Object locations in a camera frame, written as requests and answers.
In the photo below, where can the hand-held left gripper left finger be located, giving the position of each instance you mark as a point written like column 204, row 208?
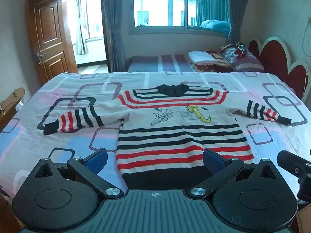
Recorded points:
column 96, row 161

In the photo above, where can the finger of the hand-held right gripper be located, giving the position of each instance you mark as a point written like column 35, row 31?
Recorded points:
column 290, row 161

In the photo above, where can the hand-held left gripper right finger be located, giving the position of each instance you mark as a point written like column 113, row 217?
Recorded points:
column 213, row 161

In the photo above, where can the striped cartoon print sweater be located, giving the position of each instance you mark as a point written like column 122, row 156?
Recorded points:
column 179, row 136

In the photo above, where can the bed with patterned sheet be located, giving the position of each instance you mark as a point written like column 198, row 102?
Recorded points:
column 233, row 82

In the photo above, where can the wooden furniture piece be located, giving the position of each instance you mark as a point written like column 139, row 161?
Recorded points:
column 11, row 106

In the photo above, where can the plaid pillow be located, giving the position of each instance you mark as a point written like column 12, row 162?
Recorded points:
column 245, row 62

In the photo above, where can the white pillow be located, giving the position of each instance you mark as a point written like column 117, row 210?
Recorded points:
column 200, row 56

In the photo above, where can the red white scalloped headboard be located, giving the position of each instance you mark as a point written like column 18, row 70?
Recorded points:
column 277, row 55

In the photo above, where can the red gold ribbon bow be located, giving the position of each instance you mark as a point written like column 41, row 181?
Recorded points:
column 241, row 48

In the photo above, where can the brown wooden door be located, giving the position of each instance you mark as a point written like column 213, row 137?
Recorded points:
column 52, row 41

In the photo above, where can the blue quilt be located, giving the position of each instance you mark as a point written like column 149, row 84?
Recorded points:
column 215, row 26

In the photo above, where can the grey blue curtain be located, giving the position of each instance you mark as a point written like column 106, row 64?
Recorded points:
column 113, row 24
column 237, row 9

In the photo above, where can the pale sheer curtain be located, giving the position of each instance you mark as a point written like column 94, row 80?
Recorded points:
column 80, row 24

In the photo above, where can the sliding glass window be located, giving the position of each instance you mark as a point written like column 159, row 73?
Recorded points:
column 158, row 4

